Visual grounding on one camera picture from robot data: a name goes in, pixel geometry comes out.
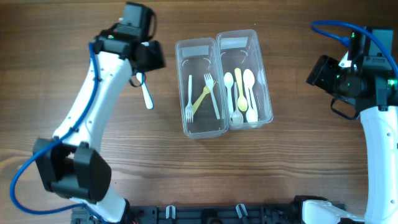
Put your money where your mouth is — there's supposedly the light blue plastic fork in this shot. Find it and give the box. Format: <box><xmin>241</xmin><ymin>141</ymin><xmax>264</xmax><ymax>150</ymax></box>
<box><xmin>136</xmin><ymin>73</ymin><xmax>154</xmax><ymax>110</ymax></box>

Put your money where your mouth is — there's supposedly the yellow plastic fork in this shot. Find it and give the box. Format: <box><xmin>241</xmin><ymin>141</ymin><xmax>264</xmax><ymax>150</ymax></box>
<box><xmin>193</xmin><ymin>85</ymin><xmax>210</xmax><ymax>113</ymax></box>

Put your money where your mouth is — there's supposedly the white spoon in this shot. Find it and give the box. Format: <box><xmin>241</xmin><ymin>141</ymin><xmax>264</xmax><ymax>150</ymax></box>
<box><xmin>257</xmin><ymin>69</ymin><xmax>268</xmax><ymax>102</ymax></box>
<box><xmin>243</xmin><ymin>69</ymin><xmax>258</xmax><ymax>123</ymax></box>

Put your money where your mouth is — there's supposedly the white spoon diagonal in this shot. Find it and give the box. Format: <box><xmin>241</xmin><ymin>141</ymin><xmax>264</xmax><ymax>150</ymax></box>
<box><xmin>224</xmin><ymin>72</ymin><xmax>234</xmax><ymax>116</ymax></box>

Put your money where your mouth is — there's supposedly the yellow plastic spoon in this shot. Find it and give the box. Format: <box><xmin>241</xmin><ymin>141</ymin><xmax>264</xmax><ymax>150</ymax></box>
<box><xmin>234</xmin><ymin>68</ymin><xmax>248</xmax><ymax>112</ymax></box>

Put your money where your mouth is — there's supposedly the white spoon bowl down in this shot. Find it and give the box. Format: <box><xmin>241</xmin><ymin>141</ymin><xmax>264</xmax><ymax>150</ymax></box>
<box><xmin>232</xmin><ymin>83</ymin><xmax>244</xmax><ymax>124</ymax></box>

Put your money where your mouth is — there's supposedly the white plastic fork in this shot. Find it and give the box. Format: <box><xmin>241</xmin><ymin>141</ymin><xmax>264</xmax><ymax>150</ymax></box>
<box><xmin>185</xmin><ymin>75</ymin><xmax>193</xmax><ymax>123</ymax></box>

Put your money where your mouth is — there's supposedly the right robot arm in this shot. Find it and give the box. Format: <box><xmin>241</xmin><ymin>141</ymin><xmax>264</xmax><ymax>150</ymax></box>
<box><xmin>295</xmin><ymin>21</ymin><xmax>397</xmax><ymax>223</ymax></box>

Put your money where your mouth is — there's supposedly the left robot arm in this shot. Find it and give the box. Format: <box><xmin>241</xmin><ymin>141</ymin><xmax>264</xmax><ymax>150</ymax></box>
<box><xmin>32</xmin><ymin>2</ymin><xmax>165</xmax><ymax>223</ymax></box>

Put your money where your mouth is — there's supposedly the left clear plastic container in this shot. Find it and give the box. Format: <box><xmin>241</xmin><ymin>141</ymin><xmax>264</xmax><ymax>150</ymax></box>
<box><xmin>175</xmin><ymin>38</ymin><xmax>228</xmax><ymax>139</ymax></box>

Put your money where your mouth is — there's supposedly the clear plastic container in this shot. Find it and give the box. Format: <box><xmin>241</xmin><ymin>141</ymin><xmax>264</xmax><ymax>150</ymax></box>
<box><xmin>175</xmin><ymin>38</ymin><xmax>228</xmax><ymax>139</ymax></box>
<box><xmin>216</xmin><ymin>29</ymin><xmax>274</xmax><ymax>130</ymax></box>

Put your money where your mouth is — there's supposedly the right clear plastic container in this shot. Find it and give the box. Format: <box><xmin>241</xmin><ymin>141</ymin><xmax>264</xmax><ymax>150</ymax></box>
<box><xmin>216</xmin><ymin>29</ymin><xmax>274</xmax><ymax>130</ymax></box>

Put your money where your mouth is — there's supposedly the left blue cable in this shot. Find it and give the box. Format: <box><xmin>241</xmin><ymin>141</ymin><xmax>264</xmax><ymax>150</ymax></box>
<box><xmin>9</xmin><ymin>42</ymin><xmax>103</xmax><ymax>224</ymax></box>

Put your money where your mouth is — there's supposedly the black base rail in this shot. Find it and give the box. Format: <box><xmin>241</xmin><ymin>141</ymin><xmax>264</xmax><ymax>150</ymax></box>
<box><xmin>120</xmin><ymin>203</ymin><xmax>304</xmax><ymax>224</ymax></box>

